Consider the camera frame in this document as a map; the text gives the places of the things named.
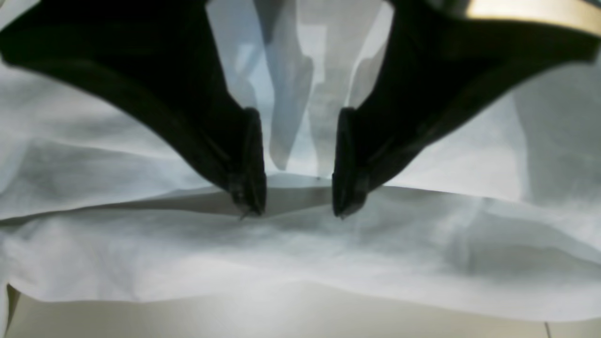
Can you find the white t-shirt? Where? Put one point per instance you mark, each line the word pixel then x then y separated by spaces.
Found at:
pixel 501 217

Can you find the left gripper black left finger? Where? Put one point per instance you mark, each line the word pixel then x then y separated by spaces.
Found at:
pixel 156 60

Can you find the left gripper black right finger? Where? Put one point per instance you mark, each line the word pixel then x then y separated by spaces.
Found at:
pixel 445 61

